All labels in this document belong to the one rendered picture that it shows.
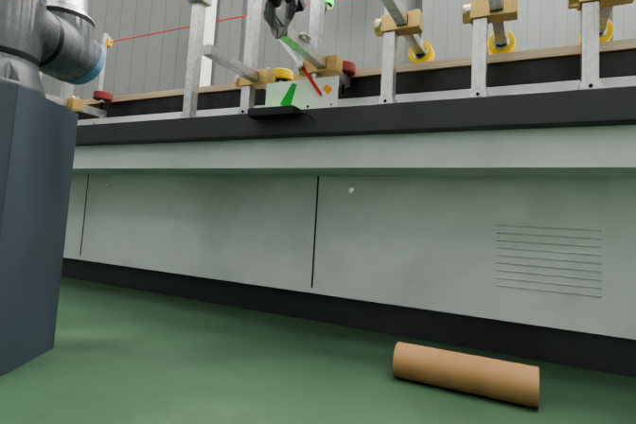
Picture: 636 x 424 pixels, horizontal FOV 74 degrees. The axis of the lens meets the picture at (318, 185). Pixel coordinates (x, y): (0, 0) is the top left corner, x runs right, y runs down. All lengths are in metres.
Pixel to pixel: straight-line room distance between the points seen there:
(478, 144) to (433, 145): 0.12
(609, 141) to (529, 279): 0.44
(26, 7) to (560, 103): 1.26
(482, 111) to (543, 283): 0.52
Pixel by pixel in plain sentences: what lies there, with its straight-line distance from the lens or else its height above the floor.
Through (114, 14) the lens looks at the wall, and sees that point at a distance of 6.93.
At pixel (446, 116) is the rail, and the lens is 1.19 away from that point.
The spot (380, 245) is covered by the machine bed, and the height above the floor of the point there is 0.29.
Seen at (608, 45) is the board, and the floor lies 0.89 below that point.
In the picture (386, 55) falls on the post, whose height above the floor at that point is 0.85.
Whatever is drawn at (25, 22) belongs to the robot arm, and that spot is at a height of 0.77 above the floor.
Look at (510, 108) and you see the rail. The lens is 1.18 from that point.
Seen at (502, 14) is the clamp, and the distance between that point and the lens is 1.29.
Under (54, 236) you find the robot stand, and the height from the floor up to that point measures 0.28.
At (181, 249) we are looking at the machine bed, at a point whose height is 0.20.
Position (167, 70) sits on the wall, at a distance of 6.41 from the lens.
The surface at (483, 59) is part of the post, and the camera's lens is 1.25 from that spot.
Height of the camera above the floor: 0.36
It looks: 5 degrees up
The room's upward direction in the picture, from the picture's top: 3 degrees clockwise
